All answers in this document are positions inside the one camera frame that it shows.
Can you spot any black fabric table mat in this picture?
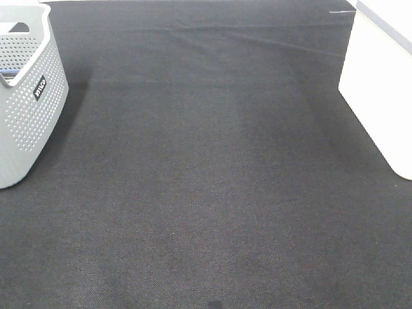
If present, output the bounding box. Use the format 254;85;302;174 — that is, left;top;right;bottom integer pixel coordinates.
1;1;411;308

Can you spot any white storage box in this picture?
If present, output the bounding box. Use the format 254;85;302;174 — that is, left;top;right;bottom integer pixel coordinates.
339;1;411;180

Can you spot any grey perforated laundry basket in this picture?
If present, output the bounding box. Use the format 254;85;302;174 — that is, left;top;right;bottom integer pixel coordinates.
1;1;69;189

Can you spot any blue towel inside basket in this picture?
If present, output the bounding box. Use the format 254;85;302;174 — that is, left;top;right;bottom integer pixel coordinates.
0;68;19;79

